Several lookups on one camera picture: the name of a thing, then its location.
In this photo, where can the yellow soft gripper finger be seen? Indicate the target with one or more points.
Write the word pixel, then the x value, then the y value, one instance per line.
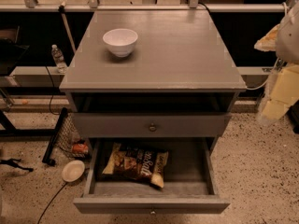
pixel 281 92
pixel 268 42

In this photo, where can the brown chip bag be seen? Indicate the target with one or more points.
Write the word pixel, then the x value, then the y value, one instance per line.
pixel 142 164

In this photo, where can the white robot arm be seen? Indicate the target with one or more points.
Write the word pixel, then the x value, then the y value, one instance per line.
pixel 287 45

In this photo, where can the brass top drawer knob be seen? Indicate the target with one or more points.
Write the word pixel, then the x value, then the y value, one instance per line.
pixel 152 127

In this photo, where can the grey wooden drawer cabinet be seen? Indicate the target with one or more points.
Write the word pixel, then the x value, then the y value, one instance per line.
pixel 179 66

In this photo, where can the white ceramic bowl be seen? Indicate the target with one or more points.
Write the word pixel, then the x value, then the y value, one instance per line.
pixel 120 42

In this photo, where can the clear plastic water bottle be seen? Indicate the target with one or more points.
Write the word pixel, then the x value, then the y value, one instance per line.
pixel 58 58

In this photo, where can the orange can on floor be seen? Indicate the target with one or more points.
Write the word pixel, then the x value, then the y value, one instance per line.
pixel 80 149

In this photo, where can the black mesh basket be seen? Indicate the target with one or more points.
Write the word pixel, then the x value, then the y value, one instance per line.
pixel 68 136

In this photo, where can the beige plate on floor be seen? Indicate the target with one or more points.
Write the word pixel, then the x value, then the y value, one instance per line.
pixel 73 171

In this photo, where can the black clamp on floor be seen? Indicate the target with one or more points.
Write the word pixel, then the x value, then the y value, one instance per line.
pixel 14 163

